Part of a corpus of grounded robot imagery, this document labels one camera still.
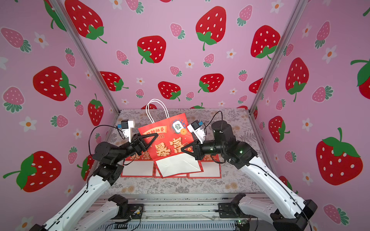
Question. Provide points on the silver aluminium corner post left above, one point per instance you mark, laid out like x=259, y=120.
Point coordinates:
x=62, y=14

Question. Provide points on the silver aluminium corner post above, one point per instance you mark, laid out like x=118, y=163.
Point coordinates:
x=285, y=38
x=62, y=14

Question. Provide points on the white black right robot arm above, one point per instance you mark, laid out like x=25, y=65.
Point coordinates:
x=287, y=211

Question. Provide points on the red paper gift bag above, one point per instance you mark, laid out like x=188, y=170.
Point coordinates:
x=139, y=169

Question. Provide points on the silver aluminium corner post right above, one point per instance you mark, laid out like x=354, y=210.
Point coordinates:
x=285, y=38

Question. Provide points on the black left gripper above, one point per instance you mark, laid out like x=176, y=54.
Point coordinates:
x=138, y=144

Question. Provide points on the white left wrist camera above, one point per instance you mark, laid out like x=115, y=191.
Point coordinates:
x=126, y=127

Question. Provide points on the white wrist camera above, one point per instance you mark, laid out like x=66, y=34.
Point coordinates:
x=126, y=127
x=197, y=129

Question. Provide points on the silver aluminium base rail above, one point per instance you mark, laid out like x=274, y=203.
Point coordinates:
x=194, y=212

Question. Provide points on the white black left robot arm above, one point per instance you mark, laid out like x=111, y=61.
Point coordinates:
x=109, y=156

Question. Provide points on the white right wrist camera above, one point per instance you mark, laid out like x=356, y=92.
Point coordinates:
x=197, y=129

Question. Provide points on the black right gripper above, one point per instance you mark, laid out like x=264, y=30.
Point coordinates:
x=197, y=149

